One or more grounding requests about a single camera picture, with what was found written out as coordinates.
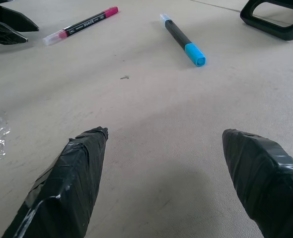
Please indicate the black plastic tray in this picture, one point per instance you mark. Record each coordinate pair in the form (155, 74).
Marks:
(268, 28)

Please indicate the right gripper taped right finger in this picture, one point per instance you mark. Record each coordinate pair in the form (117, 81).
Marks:
(265, 178)

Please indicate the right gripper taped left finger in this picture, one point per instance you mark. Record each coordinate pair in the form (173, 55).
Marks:
(67, 188)

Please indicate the pink marker pen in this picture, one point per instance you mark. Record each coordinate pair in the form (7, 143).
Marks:
(83, 24)

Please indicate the blue marker pen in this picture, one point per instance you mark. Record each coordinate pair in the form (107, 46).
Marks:
(180, 37)

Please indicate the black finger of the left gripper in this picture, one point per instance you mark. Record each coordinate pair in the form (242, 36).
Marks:
(10, 18)
(2, 33)

